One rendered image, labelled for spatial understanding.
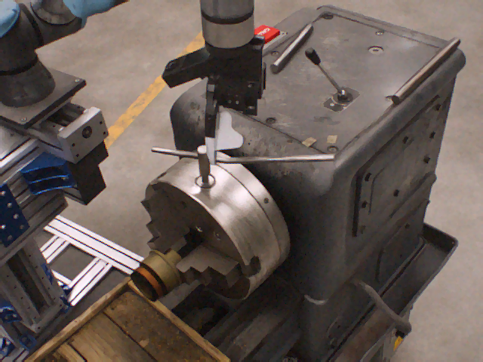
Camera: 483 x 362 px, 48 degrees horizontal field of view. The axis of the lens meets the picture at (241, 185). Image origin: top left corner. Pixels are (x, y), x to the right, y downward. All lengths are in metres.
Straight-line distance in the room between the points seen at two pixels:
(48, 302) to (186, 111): 1.06
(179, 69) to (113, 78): 2.95
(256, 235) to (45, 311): 1.18
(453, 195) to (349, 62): 1.60
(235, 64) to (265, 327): 0.65
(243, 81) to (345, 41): 0.60
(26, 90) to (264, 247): 0.78
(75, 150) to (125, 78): 2.31
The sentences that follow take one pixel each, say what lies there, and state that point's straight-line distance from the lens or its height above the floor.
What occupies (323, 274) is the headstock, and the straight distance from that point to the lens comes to 1.22.
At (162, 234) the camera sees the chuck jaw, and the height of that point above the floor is 1.14.
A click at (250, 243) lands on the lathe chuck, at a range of 1.03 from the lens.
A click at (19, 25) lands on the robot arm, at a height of 1.36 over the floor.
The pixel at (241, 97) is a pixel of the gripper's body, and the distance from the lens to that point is 0.85.
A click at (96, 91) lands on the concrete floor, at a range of 3.71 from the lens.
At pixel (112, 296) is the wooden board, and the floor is 0.90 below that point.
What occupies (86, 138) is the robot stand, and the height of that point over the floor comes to 1.07.
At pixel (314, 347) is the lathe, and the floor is 0.65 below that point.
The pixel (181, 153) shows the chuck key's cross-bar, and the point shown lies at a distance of 1.00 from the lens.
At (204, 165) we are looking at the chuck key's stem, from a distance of 1.00.
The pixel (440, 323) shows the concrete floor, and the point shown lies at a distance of 2.35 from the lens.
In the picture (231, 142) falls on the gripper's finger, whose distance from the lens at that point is 0.86.
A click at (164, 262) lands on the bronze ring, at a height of 1.12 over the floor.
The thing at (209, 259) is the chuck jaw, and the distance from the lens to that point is 1.08.
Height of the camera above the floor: 1.95
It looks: 44 degrees down
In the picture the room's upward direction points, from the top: 7 degrees counter-clockwise
